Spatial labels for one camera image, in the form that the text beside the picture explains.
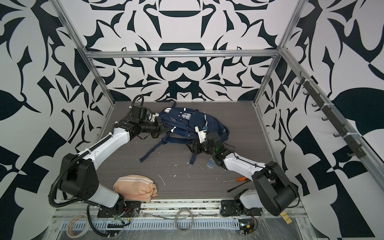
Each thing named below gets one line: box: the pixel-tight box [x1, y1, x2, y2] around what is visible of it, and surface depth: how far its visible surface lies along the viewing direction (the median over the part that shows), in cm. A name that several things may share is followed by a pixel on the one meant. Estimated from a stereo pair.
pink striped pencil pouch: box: [113, 174, 158, 202], surface depth 81 cm
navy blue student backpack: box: [139, 100, 230, 165], surface depth 87 cm
